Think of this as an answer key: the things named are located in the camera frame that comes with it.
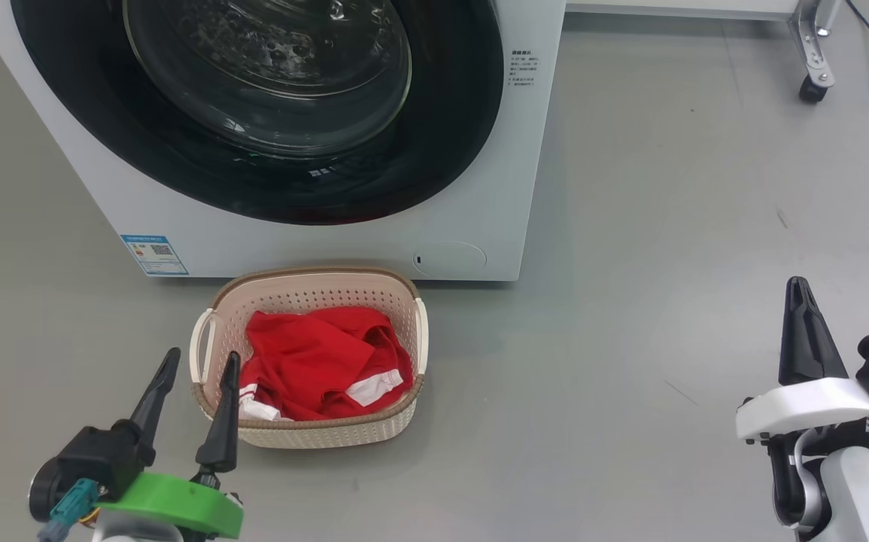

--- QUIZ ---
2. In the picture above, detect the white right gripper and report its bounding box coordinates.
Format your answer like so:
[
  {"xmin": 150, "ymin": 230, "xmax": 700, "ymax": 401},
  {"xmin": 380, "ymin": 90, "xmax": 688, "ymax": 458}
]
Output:
[{"xmin": 735, "ymin": 276, "xmax": 869, "ymax": 445}]

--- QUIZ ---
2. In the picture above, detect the round white filter cover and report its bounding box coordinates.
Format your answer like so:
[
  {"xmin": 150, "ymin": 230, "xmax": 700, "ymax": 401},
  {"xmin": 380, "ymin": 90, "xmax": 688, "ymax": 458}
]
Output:
[{"xmin": 413, "ymin": 241, "xmax": 488, "ymax": 276}]

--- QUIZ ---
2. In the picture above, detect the small printed text sticker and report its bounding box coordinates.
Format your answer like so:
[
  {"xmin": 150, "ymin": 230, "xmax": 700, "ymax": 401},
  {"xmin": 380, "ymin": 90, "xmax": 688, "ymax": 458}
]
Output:
[{"xmin": 509, "ymin": 51, "xmax": 536, "ymax": 87}]

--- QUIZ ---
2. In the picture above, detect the silver metal frame leg caster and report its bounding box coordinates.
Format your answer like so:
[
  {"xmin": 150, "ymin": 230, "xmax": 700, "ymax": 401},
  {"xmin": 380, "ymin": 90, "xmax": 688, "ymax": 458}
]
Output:
[{"xmin": 788, "ymin": 0, "xmax": 843, "ymax": 105}]

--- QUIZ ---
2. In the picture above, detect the blue energy label sticker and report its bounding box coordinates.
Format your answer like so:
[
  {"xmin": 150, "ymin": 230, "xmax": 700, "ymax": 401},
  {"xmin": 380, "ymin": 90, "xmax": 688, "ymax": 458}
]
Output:
[{"xmin": 120, "ymin": 234, "xmax": 189, "ymax": 277}]

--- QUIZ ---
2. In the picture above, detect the white front-load washing machine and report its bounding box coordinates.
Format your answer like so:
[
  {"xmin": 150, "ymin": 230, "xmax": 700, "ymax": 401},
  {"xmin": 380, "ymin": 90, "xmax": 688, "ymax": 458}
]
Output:
[{"xmin": 0, "ymin": 0, "xmax": 567, "ymax": 282}]

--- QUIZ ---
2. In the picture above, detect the black round glass washer door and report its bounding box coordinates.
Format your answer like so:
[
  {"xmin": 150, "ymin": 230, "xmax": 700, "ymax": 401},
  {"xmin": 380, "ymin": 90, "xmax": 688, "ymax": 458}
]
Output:
[{"xmin": 11, "ymin": 0, "xmax": 506, "ymax": 226}]

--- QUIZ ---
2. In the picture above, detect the teal left camera cable connector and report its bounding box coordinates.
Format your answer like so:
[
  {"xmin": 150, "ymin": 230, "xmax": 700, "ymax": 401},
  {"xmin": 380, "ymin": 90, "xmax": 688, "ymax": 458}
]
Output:
[{"xmin": 37, "ymin": 478, "xmax": 100, "ymax": 542}]

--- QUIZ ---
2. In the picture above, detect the steel perforated washer drum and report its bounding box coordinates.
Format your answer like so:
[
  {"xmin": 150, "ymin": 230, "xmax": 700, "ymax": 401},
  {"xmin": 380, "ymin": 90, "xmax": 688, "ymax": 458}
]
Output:
[{"xmin": 124, "ymin": 0, "xmax": 412, "ymax": 155}]

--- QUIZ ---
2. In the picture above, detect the cream perforated laundry basket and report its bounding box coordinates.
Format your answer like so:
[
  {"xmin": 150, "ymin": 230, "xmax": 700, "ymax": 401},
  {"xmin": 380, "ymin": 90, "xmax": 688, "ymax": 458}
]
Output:
[{"xmin": 189, "ymin": 266, "xmax": 430, "ymax": 450}]

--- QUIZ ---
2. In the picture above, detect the white and red garment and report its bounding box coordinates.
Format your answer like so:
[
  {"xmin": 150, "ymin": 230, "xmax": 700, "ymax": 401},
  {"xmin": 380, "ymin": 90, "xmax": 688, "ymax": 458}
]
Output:
[{"xmin": 239, "ymin": 307, "xmax": 376, "ymax": 422}]

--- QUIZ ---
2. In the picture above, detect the white partition panel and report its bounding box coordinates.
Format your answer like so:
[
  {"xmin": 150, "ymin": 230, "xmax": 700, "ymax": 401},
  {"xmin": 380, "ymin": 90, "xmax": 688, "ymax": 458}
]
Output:
[{"xmin": 566, "ymin": 0, "xmax": 800, "ymax": 21}]

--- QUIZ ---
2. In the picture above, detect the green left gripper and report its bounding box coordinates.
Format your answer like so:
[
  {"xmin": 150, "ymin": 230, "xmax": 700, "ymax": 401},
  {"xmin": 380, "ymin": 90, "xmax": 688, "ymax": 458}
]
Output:
[{"xmin": 96, "ymin": 347, "xmax": 245, "ymax": 540}]

